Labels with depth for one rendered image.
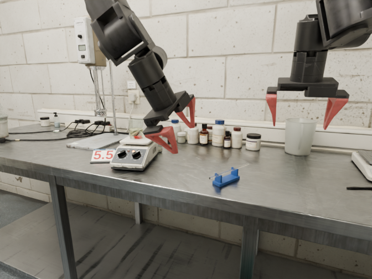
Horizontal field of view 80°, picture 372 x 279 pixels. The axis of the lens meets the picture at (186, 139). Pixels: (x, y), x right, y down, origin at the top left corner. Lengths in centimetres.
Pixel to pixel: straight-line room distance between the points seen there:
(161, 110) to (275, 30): 90
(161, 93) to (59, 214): 82
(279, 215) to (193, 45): 99
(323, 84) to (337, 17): 12
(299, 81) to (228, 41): 84
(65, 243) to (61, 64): 123
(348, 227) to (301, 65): 39
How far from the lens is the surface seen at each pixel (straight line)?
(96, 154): 99
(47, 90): 206
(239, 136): 110
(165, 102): 46
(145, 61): 44
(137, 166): 82
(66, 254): 125
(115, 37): 44
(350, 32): 43
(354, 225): 67
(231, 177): 75
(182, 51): 135
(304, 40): 48
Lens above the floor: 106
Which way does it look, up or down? 14 degrees down
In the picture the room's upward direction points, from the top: straight up
